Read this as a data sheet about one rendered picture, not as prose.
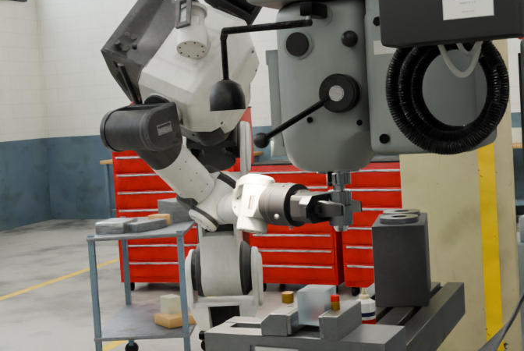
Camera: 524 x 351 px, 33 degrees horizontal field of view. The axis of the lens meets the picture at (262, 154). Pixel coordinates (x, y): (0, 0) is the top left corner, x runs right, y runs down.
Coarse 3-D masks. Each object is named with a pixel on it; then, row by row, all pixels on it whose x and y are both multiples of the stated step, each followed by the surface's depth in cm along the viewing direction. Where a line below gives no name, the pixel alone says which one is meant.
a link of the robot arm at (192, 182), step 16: (176, 160) 200; (192, 160) 204; (160, 176) 205; (176, 176) 202; (192, 176) 205; (208, 176) 209; (176, 192) 209; (192, 192) 206; (208, 192) 209; (192, 208) 209; (208, 224) 208
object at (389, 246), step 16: (384, 224) 204; (400, 224) 202; (416, 224) 201; (384, 240) 202; (400, 240) 201; (416, 240) 200; (384, 256) 202; (400, 256) 201; (416, 256) 201; (384, 272) 202; (400, 272) 202; (416, 272) 201; (384, 288) 203; (400, 288) 202; (416, 288) 201; (384, 304) 203; (400, 304) 202; (416, 304) 201
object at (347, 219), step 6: (330, 198) 171; (336, 198) 171; (342, 198) 170; (348, 198) 171; (348, 204) 171; (348, 210) 171; (336, 216) 171; (342, 216) 171; (348, 216) 171; (330, 222) 172; (336, 222) 171; (342, 222) 171; (348, 222) 171
